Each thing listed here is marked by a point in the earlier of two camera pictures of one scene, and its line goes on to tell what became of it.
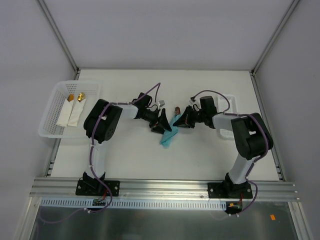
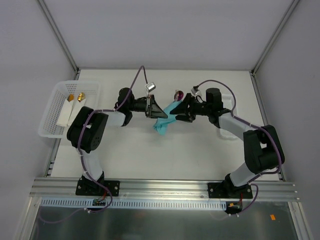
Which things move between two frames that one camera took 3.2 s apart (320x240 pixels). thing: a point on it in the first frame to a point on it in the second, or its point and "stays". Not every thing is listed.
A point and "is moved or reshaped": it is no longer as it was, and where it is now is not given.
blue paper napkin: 167,137 is moved or reshaped
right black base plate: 229,190 stays
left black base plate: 96,188 stays
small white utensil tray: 222,104 stays
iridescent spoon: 177,110 is moved or reshaped
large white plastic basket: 49,128 stays
